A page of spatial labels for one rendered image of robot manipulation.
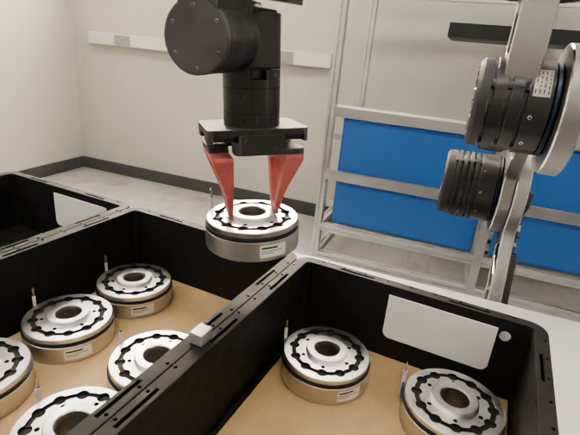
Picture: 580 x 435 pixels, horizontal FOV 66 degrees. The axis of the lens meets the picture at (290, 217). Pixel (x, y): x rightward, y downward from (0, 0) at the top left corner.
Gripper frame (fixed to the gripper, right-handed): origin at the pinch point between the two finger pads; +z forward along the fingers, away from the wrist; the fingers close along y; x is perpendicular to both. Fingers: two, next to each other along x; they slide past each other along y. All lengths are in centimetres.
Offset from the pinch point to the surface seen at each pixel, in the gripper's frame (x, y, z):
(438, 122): 129, 121, 16
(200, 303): 12.2, -4.8, 18.9
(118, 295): 11.1, -15.7, 15.0
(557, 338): 7, 63, 36
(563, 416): -9, 46, 35
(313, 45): 255, 108, -16
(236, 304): -4.4, -3.0, 9.2
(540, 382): -22.2, 20.9, 10.9
